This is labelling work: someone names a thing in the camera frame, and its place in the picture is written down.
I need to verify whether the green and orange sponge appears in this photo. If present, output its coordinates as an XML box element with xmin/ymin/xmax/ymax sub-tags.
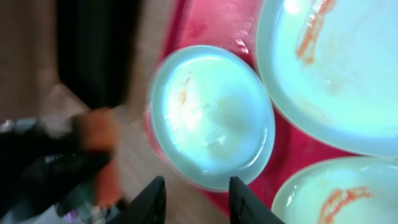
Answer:
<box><xmin>74</xmin><ymin>108</ymin><xmax>122</xmax><ymax>208</ymax></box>

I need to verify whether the black rectangular water tray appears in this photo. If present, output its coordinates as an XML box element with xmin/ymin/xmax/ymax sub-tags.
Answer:
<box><xmin>56</xmin><ymin>0</ymin><xmax>143</xmax><ymax>109</ymax></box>

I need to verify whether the light blue plate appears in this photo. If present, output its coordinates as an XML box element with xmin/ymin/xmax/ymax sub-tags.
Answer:
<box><xmin>148</xmin><ymin>45</ymin><xmax>275</xmax><ymax>192</ymax></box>
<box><xmin>256</xmin><ymin>0</ymin><xmax>397</xmax><ymax>158</ymax></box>
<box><xmin>271</xmin><ymin>157</ymin><xmax>397</xmax><ymax>224</ymax></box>

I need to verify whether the red plastic serving tray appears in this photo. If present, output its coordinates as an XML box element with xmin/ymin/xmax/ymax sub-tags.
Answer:
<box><xmin>161</xmin><ymin>0</ymin><xmax>351</xmax><ymax>208</ymax></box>

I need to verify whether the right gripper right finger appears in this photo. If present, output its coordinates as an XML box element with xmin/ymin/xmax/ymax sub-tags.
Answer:
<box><xmin>229</xmin><ymin>176</ymin><xmax>284</xmax><ymax>224</ymax></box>

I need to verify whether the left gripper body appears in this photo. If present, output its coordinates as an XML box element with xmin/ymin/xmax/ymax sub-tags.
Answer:
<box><xmin>1</xmin><ymin>122</ymin><xmax>110</xmax><ymax>222</ymax></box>

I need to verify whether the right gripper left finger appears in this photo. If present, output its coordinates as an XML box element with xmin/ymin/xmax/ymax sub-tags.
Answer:
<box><xmin>108</xmin><ymin>175</ymin><xmax>167</xmax><ymax>224</ymax></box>

